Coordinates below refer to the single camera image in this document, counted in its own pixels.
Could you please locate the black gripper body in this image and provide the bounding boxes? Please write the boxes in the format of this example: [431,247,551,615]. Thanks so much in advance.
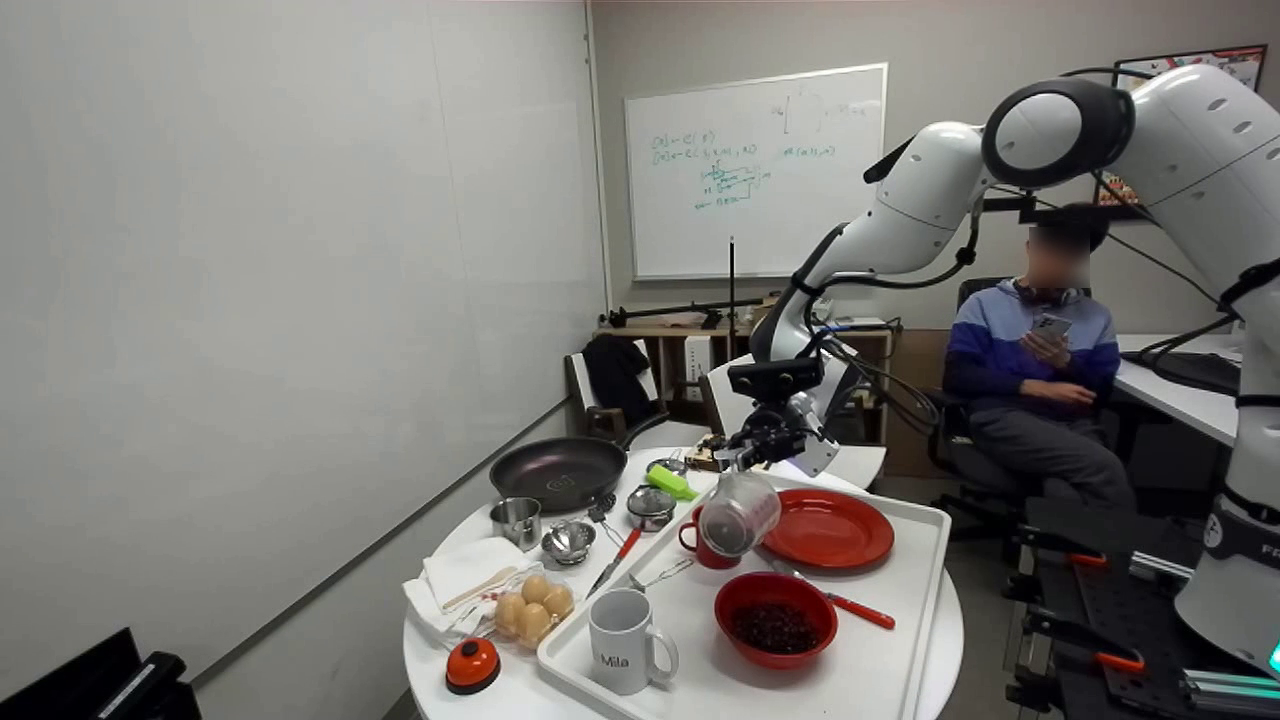
[733,394,819,455]

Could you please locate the red handled metal spoon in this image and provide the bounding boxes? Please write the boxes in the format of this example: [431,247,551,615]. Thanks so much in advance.
[763,555,902,636]

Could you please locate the red plate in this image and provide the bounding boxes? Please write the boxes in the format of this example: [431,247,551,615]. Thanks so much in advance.
[758,485,902,575]

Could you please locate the white paper sheet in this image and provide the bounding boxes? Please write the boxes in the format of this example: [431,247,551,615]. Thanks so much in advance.
[702,357,753,440]

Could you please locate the green plastic tool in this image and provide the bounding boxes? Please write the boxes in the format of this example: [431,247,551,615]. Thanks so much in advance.
[644,455,706,504]

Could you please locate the black jacket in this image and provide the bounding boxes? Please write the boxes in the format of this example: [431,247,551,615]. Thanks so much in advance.
[578,332,664,431]

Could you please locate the black boom stand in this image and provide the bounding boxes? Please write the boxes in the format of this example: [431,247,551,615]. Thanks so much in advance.
[596,234,773,334]

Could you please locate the black office chair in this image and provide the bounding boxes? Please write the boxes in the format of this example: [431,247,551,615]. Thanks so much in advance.
[915,382,1057,536]

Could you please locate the black frying pan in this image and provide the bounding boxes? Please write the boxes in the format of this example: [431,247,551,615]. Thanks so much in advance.
[486,437,633,524]

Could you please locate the small steel bowl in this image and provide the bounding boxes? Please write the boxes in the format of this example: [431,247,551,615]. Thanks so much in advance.
[536,516,599,572]

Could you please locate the red bowl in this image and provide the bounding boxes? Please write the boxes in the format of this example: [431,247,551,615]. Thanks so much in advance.
[711,572,843,677]

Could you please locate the white plastic tray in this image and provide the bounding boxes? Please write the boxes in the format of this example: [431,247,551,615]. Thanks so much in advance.
[532,460,958,720]

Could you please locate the small steel cup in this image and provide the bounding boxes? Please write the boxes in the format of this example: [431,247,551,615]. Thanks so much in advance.
[489,493,544,550]

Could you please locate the whiteboard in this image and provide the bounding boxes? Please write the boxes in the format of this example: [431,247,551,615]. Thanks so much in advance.
[625,61,892,285]

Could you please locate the seated person in blue jacket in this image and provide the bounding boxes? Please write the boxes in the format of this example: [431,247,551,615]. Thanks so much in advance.
[940,211,1145,524]

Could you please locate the white paper napkins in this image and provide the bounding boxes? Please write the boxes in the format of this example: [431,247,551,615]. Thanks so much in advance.
[400,531,532,644]

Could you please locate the white desk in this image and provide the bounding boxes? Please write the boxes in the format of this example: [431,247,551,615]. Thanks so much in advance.
[1111,332,1245,451]

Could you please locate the red handled mesh strainer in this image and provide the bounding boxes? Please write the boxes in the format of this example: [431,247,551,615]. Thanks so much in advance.
[621,478,679,536]

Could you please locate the red handled table knife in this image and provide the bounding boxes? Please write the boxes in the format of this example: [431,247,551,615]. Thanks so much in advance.
[586,528,647,601]

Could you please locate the red handled clamp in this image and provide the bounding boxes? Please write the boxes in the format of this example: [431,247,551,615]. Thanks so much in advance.
[1057,640,1154,680]

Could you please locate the colourful wall poster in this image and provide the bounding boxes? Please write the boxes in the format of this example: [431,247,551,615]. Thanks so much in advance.
[1117,39,1274,95]

